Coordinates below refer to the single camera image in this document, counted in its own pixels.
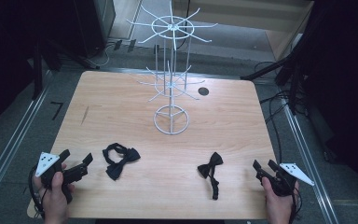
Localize white floor cable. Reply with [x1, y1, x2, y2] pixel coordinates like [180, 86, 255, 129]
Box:
[87, 43, 117, 68]

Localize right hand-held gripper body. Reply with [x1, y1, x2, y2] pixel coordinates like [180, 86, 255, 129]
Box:
[255, 162, 316, 198]

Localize person's left hand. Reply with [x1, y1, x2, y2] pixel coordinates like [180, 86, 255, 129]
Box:
[32, 163, 76, 220]

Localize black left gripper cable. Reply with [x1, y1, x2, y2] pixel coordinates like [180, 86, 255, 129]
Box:
[27, 166, 46, 218]

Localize black metal stand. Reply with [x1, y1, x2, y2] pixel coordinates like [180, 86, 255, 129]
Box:
[32, 38, 101, 101]
[241, 46, 311, 116]

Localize person's right hand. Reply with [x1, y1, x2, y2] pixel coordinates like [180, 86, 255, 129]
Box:
[261, 180, 300, 224]

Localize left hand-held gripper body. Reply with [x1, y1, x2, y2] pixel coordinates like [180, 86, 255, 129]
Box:
[34, 151, 90, 203]

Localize dark cabinet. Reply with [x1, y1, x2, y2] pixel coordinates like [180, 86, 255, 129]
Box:
[71, 0, 117, 59]

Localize white wire display rack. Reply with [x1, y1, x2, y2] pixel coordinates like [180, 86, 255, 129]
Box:
[126, 0, 219, 136]

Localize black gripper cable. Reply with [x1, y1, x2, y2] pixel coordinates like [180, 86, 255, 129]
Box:
[27, 166, 46, 218]
[288, 186, 303, 224]

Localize black floor cables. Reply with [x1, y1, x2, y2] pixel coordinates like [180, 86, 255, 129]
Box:
[254, 60, 296, 166]

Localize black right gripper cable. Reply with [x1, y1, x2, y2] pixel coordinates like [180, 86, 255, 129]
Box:
[288, 186, 303, 224]

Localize aluminium floor rail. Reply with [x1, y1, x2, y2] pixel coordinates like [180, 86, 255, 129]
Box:
[0, 69, 54, 208]
[281, 102, 339, 224]

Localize black bow tie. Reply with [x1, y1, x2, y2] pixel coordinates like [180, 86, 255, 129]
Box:
[102, 142, 142, 182]
[197, 151, 225, 201]

